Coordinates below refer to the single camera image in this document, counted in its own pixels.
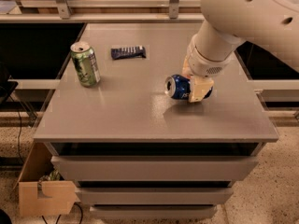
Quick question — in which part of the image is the brown cardboard box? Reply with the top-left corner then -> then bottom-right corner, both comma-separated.
15,143 -> 77,217

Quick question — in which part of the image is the bottom grey drawer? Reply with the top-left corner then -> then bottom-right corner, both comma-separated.
90,205 -> 217,219

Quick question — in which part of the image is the metal shelf frame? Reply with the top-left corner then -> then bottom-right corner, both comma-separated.
0,0 -> 203,23

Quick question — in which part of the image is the dark blue snack wrapper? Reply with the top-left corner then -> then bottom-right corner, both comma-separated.
110,46 -> 146,60

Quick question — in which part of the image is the green soda can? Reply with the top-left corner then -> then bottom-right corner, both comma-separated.
70,41 -> 100,87

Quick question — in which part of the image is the grey drawer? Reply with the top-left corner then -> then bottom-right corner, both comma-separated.
51,156 -> 258,181
90,205 -> 217,219
76,188 -> 233,205

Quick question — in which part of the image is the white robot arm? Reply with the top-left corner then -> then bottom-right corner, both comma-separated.
182,0 -> 299,103

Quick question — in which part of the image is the top grey drawer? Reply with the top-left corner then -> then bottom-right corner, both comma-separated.
51,156 -> 258,181

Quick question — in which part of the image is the middle grey drawer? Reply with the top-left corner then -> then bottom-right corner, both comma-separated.
76,188 -> 233,205

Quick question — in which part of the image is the grey drawer cabinet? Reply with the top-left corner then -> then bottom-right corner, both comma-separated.
33,21 -> 279,221

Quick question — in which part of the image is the blue pepsi can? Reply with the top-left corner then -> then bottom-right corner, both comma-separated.
164,75 -> 213,101

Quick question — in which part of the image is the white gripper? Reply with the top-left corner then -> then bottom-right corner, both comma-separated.
181,35 -> 231,103

